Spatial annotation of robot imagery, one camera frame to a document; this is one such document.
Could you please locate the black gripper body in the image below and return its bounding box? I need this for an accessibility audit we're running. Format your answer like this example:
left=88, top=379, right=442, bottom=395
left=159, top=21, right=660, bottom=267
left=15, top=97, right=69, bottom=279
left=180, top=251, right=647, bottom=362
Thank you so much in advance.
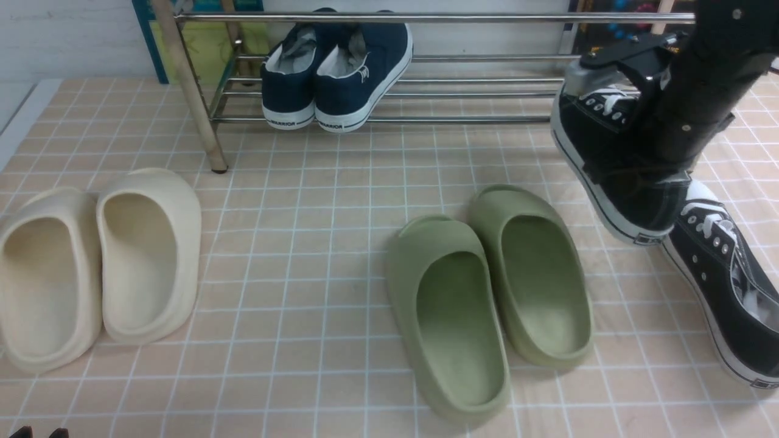
left=579, top=32, right=740, bottom=169

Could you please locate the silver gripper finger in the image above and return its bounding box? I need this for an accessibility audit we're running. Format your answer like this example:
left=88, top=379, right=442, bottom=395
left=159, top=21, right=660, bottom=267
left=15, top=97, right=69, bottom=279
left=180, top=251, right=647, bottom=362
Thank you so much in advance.
left=563, top=64, right=625, bottom=97

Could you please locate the black canvas sneaker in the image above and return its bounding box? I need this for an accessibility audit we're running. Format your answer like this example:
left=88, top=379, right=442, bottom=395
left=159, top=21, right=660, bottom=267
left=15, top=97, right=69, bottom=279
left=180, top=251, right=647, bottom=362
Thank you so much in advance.
left=550, top=86, right=692, bottom=246
left=662, top=180, right=778, bottom=390

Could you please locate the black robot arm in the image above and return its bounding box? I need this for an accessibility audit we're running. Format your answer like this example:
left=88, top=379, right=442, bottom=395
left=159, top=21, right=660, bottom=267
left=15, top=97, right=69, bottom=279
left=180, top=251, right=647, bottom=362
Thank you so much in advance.
left=563, top=1, right=777, bottom=183

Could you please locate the silver metal shoe rack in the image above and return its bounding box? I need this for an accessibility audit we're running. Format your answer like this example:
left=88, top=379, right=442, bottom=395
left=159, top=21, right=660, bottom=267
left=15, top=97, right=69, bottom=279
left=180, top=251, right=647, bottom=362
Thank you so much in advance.
left=152, top=1, right=666, bottom=174

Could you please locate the black image processing book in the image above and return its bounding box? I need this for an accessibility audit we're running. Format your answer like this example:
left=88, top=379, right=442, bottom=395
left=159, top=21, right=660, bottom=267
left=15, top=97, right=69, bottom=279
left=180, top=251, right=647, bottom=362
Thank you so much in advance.
left=559, top=1, right=696, bottom=55

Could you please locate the right green foam slipper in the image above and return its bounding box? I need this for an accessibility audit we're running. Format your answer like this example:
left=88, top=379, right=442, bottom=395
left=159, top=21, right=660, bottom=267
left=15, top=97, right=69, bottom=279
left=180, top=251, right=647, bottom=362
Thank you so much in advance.
left=467, top=184, right=595, bottom=369

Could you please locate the green foam slipper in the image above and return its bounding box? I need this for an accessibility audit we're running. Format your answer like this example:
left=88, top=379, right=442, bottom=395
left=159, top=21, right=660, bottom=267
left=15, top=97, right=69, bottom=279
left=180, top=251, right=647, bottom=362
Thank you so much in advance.
left=467, top=184, right=595, bottom=369
left=384, top=214, right=509, bottom=427

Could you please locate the right navy canvas sneaker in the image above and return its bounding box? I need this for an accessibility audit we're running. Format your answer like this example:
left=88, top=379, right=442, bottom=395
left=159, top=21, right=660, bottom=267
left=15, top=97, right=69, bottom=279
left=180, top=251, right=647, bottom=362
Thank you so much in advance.
left=314, top=23, right=414, bottom=133

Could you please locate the navy canvas sneaker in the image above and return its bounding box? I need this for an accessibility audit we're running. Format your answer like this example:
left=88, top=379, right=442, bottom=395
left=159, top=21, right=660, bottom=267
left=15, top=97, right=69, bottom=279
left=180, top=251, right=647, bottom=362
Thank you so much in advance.
left=260, top=23, right=343, bottom=131
left=314, top=23, right=414, bottom=133

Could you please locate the left green foam slipper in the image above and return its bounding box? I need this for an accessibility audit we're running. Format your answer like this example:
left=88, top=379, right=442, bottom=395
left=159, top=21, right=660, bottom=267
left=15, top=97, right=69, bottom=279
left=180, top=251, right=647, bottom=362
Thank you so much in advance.
left=384, top=214, right=509, bottom=427

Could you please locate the left navy canvas sneaker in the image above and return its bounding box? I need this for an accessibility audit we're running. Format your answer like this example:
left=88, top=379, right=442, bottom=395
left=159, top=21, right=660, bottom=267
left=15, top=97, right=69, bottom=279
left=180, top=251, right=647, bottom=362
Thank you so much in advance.
left=260, top=23, right=343, bottom=131

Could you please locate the blue and yellow book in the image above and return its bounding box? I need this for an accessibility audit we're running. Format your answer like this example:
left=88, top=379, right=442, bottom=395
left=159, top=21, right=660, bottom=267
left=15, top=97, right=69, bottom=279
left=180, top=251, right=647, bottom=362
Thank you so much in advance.
left=133, top=1, right=269, bottom=84

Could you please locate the right cream foam slipper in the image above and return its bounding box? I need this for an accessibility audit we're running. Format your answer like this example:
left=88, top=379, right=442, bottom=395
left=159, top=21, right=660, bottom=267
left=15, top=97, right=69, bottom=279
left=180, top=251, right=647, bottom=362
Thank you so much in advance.
left=96, top=167, right=202, bottom=346

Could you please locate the cream foam slipper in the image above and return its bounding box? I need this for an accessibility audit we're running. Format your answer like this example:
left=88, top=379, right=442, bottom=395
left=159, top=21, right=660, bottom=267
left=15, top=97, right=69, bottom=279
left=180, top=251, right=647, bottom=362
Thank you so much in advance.
left=96, top=167, right=202, bottom=346
left=1, top=187, right=103, bottom=374

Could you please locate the left cream foam slipper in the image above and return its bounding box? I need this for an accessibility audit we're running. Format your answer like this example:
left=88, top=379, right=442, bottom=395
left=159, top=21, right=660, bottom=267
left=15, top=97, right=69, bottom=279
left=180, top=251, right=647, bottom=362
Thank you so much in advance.
left=1, top=187, right=103, bottom=374

